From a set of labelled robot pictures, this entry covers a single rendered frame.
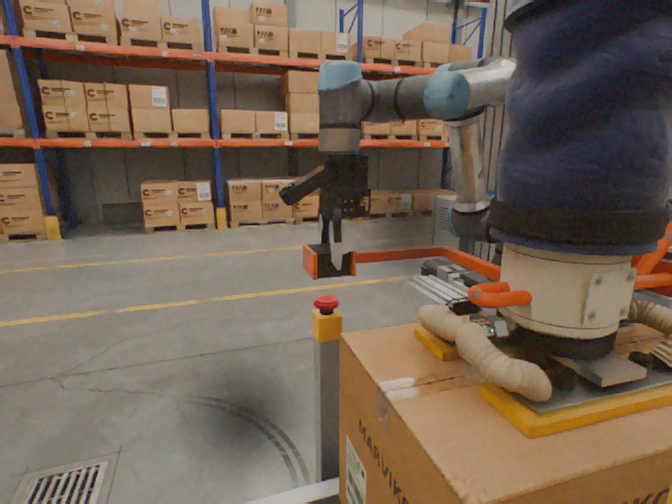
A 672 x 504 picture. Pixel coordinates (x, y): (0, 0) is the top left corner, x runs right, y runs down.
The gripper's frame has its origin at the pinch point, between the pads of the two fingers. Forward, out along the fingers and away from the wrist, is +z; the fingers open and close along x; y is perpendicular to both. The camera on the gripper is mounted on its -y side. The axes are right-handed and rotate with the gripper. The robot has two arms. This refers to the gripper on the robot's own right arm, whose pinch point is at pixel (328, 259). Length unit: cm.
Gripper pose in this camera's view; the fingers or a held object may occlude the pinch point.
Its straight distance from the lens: 76.9
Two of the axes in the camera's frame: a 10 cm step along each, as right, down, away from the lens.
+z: 0.0, 9.6, 2.7
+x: -3.0, -2.6, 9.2
